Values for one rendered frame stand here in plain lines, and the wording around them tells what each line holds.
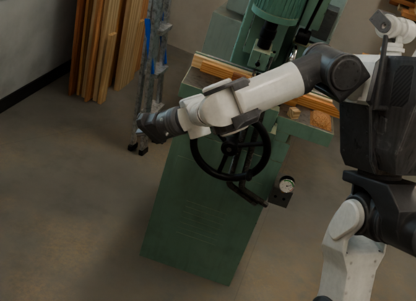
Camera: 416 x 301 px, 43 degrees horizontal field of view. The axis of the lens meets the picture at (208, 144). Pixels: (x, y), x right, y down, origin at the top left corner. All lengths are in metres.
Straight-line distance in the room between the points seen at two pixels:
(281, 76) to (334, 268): 0.62
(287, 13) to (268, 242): 1.33
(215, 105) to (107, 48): 2.13
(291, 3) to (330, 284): 0.95
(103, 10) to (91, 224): 1.36
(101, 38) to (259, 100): 2.21
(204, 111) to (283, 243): 1.66
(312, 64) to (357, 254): 0.57
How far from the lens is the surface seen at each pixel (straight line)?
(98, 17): 3.29
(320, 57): 1.32
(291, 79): 1.28
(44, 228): 2.54
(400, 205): 1.39
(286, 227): 2.97
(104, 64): 3.40
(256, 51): 2.01
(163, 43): 2.98
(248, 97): 1.25
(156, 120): 1.61
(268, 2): 1.93
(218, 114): 1.28
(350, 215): 1.48
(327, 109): 2.13
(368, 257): 1.59
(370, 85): 1.37
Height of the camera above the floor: 1.74
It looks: 31 degrees down
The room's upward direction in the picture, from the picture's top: 18 degrees clockwise
